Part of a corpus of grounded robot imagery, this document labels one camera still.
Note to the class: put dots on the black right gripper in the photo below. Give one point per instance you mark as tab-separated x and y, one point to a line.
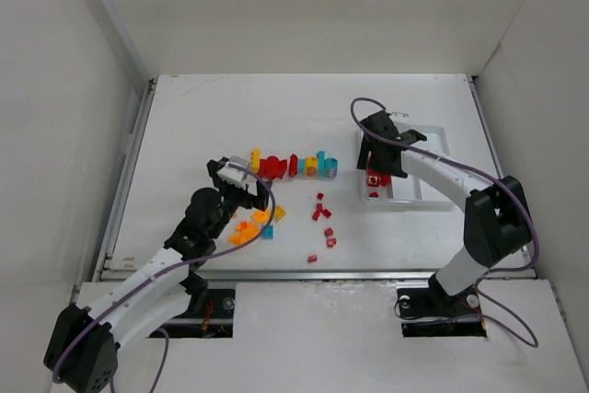
376	159

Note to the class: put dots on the teal and yellow lego assembly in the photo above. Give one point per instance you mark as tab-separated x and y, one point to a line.
317	166

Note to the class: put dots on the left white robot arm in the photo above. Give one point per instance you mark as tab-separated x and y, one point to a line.
88	342

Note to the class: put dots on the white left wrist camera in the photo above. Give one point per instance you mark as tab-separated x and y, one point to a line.
232	172

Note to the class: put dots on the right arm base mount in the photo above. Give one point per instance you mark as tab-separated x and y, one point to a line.
425	314

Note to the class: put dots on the orange lego pile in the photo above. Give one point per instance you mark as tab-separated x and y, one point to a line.
245	231

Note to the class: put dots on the yellow 2x4 lego brick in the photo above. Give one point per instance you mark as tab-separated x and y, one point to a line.
254	160

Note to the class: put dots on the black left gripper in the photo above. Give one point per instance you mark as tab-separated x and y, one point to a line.
251	188

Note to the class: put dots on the teal 2x2 lego brick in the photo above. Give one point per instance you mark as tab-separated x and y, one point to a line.
268	233

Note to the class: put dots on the orange D-shaped lego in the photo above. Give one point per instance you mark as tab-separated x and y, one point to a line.
261	217

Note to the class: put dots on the yellow 2x2 lego brick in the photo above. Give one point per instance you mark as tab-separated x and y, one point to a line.
279	213

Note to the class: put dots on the red rounded lego assembly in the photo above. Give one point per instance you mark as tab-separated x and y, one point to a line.
272	167

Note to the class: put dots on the red legos in tray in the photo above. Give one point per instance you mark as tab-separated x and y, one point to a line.
376	183

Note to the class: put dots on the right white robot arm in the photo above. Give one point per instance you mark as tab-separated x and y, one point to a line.
497	221

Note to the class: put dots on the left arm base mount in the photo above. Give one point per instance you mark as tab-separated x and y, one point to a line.
210	312

